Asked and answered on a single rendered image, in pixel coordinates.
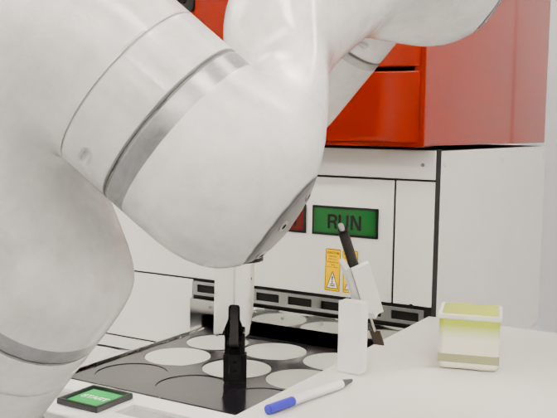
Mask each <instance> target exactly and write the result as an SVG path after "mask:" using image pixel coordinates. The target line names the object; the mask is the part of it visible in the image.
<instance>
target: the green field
mask: <svg viewBox="0 0 557 418"><path fill-rule="evenodd" d="M339 223H343V225H344V227H346V228H347V229H348V231H349V234H350V235H357V236H375V211H357V210H345V209H333V208H321V207H314V231H317V232H327V233H337V231H338V229H339V226H338V224H339ZM337 234H338V233H337Z"/></svg>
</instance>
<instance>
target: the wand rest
mask: <svg viewBox="0 0 557 418"><path fill-rule="evenodd" d="M339 262H340V265H341V269H342V272H343V274H344V277H345V280H346V285H347V288H348V290H349V293H350V296H351V299H342V300H340V301H339V312H338V349H337V371H338V372H347V373H351V374H356V375H360V374H362V373H363V372H365V371H366V353H367V321H368V318H376V317H377V315H378V314H380V313H382V312H384V310H383V308H382V305H381V301H380V297H379V294H378V291H377V288H376V285H375V280H374V277H373V274H372V271H371V267H370V263H369V262H368V260H367V261H365V262H363V263H360V264H359V265H356V266H354V267H351V268H350V267H349V265H348V264H347V263H346V262H345V260H344V259H343V258H342V259H340V260H339ZM353 278H354V279H353ZM354 280H355V281H354ZM357 291H358V292H357ZM359 296H360V297H359Z"/></svg>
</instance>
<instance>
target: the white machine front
mask: <svg viewBox="0 0 557 418"><path fill-rule="evenodd" d="M441 157H442V149H423V148H364V147H334V146H325V147H324V151H323V155H322V162H321V166H320V169H319V172H318V175H317V179H316V182H315V184H314V186H313V189H312V192H311V196H310V197H309V199H308V201H307V202H306V204H305V206H304V208H303V231H299V230H289V231H288V232H287V233H286V234H285V235H284V236H283V238H282V239H281V240H280V241H279V242H278V243H277V244H276V245H275V246H274V247H273V248H272V249H271V250H269V251H268V252H267V253H266V254H265V255H264V260H263V261H260V262H258V263H254V289H264V290H270V291H277V292H284V293H290V294H302V295H309V296H316V297H322V298H329V299H351V296H350V294H349V293H342V269H341V273H340V292H336V291H330V290H324V284H325V263H326V248H330V249H338V250H341V259H342V250H343V248H342V245H341V241H340V238H339V235H338V234H337V233H327V232H317V231H314V207H321V208H333V209H345V210H357V211H375V236H357V235H350V238H351V242H352V244H353V247H354V250H357V251H358V263H359V264H360V263H363V262H365V261H367V260H368V262H369V263H370V267H371V271H372V274H373V277H374V280H375V285H376V288H377V291H378V294H379V297H380V301H381V305H386V306H393V307H399V308H406V309H418V310H423V311H424V318H427V317H436V304H437V279H438V231H439V207H440V182H441ZM112 204H113V203H112ZM113 206H114V210H115V212H116V215H117V217H118V219H119V223H120V225H121V227H122V229H123V232H124V235H125V238H126V241H127V242H128V248H129V250H130V253H131V256H132V260H133V267H134V283H133V289H132V292H131V294H130V296H129V298H128V301H127V303H126V304H125V306H124V308H123V310H122V311H121V313H120V315H119V316H118V317H117V318H116V320H115V321H114V323H113V324H112V326H111V327H110V328H109V330H108V331H107V333H106V334H105V335H104V336H103V337H102V339H101V340H100V341H99V343H98V344H102V345H106V346H110V347H115V348H123V349H128V350H134V349H136V348H138V347H143V346H146V345H148V344H151V343H155V342H158V341H161V340H163V339H166V338H170V337H173V336H176V335H178V334H179V333H185V332H188V331H190V299H191V298H194V297H202V298H208V299H214V297H209V296H202V295H196V294H193V281H200V282H207V283H213V284H214V283H215V272H216V268H208V267H205V266H200V265H197V264H194V263H192V262H190V261H187V260H184V259H183V258H181V257H179V256H178V255H175V254H173V253H172V252H171V251H169V250H168V249H166V248H165V247H164V246H162V245H160V244H159V243H158V242H156V241H155V240H154V239H153V238H152V237H151V236H150V235H149V234H148V233H146V232H145V231H144V230H143V229H142V228H141V227H139V226H138V225H137V224H136V223H135V222H133V221H132V220H131V219H130V218H129V217H128V216H126V215H125V214H124V213H123V212H122V211H121V210H120V209H118V208H117V207H116V206H115V205H114V204H113Z"/></svg>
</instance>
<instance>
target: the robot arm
mask: <svg viewBox="0 0 557 418"><path fill-rule="evenodd" d="M500 3H501V0H228V3H227V6H226V10H225V19H224V32H223V41H222V40H221V39H220V38H219V37H218V36H217V35H216V34H215V33H214V32H213V31H211V30H210V29H209V28H208V27H207V26H206V25H204V24H203V23H202V22H201V21H200V20H198V19H197V18H196V17H195V16H194V15H193V14H192V13H191V12H189V11H188V10H187V9H186V8H185V7H183V6H182V5H181V4H180V3H179V2H178V1H177V0H0V418H42V416H43V415H44V414H45V412H46V411H47V409H48V408H49V407H50V406H51V404H52V403H53V401H54V400H55V399H56V398H57V397H58V395H59V394H60V393H61V391H62V390H63V389H64V387H65V386H66V384H67V383H68V382H69V380H70V379H71V378H72V377H73V376H74V375H75V373H76V372H77V370H78V369H79V368H80V366H81V365H82V364H83V362H84V361H85V359H86V358H87V357H88V356H89V355H90V353H91V352H92V351H93V349H94V348H95V346H96V345H97V344H98V343H99V341H100V340H101V339H102V337H103V336H104V335H105V334H106V333H107V331H108V330H109V328H110V327H111V326H112V324H113V323H114V321H115V320H116V318H117V317H118V316H119V315H120V313H121V311H122V310H123V308H124V306H125V304H126V303H127V301H128V298H129V296H130V294H131V292H132V289H133V283H134V267H133V260H132V256H131V253H130V250H129V248H128V242H127V241H126V238H125V235H124V232H123V229H122V227H121V225H120V223H119V219H118V217H117V215H116V212H115V210H114V206H113V204H114V205H115V206H116V207H117V208H118V209H120V210H121V211H122V212H123V213H124V214H125V215H126V216H128V217H129V218H130V219H131V220H132V221H133V222H135V223H136V224H137V225H138V226H139V227H141V228H142V229H143V230H144V231H145V232H146V233H148V234H149V235H150V236H151V237H152V238H153V239H154V240H155V241H156V242H158V243H159V244H160V245H162V246H164V247H165V248H166V249H168V250H169V251H171V252H172V253H173V254H175V255H178V256H179V257H181V258H183V259H184V260H187V261H190V262H192V263H194V264H197V265H200V266H205V267H208V268H216V272H215V297H214V334H215V335H216V336H217V337H218V335H219V333H223V331H224V329H225V351H224V353H223V382H225V383H245V382H246V377H247V352H245V337H246V336H247V335H248V334H249V331H250V325H251V319H252V313H253V303H254V263H258V262H260V261H263V260H264V255H265V254H266V253H267V252H268V251H269V250H271V249H272V248H273V247H274V246H275V245H276V244H277V243H278V242H279V241H280V240H281V239H282V238H283V236H284V235H285V234H286V233H287V232H288V231H289V229H290V228H291V226H292V225H293V223H294V222H295V221H296V219H297V218H298V216H299V214H300V213H301V211H302V210H303V208H304V206H305V204H306V202H307V201H308V199H309V197H310V196H311V192H312V189H313V186H314V184H315V182H316V179H317V175H318V172H319V169H320V166H321V162H322V155H323V151H324V147H325V143H326V136H327V127H328V126H329V125H330V124H331V123H332V122H333V120H334V119H335V118H336V117H337V116H338V115H339V114H340V113H341V111H342V110H343V109H344V107H345V106H346V105H347V103H348V102H349V101H350V100H351V98H352V97H353V96H354V95H355V94H356V92H357V91H358V90H359V89H360V88H361V87H362V86H363V84H364V83H365V82H366V81H367V79H368V78H369V77H370V76H371V74H372V73H373V72H374V71H375V69H376V68H377V67H378V65H379V64H380V63H381V62H382V61H383V60H384V59H385V57H386V56H387V55H388V54H389V52H390V51H391V50H392V48H393V47H394V46H395V44H396V43H399V44H405V45H410V46H442V45H446V44H449V43H452V42H455V41H459V40H461V39H463V38H464V37H466V36H469V35H471V34H472V33H473V32H475V31H477V30H478V28H479V27H481V26H482V25H484V24H485V23H486V22H487V20H488V19H489V18H490V16H491V15H492V14H493V13H494V12H495V10H496V8H497V7H498V6H499V5H500ZM112 203H113V204H112Z"/></svg>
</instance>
